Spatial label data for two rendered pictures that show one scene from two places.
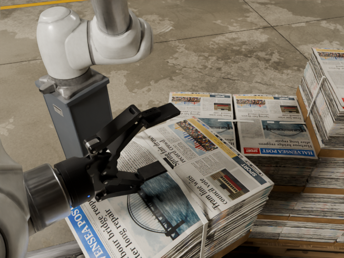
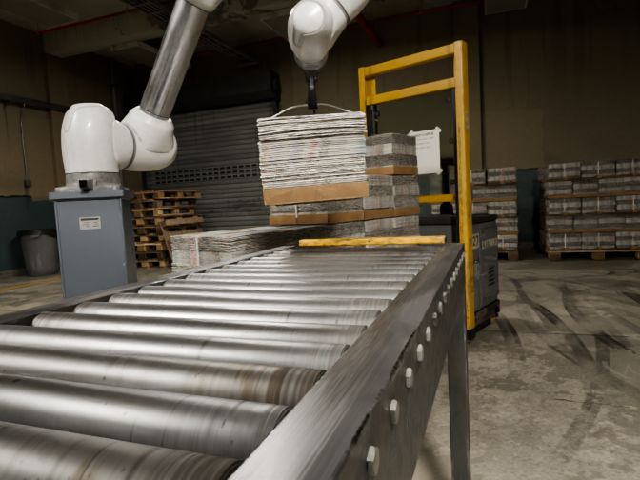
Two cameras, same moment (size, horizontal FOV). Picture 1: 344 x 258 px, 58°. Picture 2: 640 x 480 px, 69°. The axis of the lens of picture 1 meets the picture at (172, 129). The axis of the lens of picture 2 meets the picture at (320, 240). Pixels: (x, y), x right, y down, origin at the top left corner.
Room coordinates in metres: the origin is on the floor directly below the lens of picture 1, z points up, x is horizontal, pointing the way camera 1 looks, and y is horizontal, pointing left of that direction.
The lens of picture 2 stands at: (-0.44, 1.17, 0.93)
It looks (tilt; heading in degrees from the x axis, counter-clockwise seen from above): 4 degrees down; 306
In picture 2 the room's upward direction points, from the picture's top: 3 degrees counter-clockwise
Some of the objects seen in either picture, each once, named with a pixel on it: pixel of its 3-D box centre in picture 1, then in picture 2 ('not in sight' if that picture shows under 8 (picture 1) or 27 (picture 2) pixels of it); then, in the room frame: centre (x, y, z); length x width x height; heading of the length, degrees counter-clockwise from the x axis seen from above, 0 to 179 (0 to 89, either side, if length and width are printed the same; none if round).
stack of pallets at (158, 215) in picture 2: not in sight; (162, 227); (6.83, -3.99, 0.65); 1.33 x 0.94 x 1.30; 110
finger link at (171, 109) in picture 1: (158, 114); not in sight; (0.39, 0.02, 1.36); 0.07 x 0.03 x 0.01; 127
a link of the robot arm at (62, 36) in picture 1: (64, 40); (92, 139); (1.00, 0.38, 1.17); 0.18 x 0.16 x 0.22; 96
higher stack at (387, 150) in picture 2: not in sight; (381, 248); (0.89, -1.28, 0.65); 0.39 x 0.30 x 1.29; 176
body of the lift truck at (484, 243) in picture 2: not in sight; (440, 269); (0.84, -2.08, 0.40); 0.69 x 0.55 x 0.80; 176
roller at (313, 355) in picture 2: not in sight; (144, 356); (0.00, 0.90, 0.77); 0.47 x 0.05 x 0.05; 16
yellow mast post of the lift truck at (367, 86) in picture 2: not in sight; (371, 194); (1.19, -1.73, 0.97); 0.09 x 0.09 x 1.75; 86
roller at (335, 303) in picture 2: not in sight; (238, 312); (0.05, 0.71, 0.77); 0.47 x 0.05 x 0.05; 16
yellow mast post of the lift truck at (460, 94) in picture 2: not in sight; (462, 189); (0.53, -1.69, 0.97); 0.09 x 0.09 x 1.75; 86
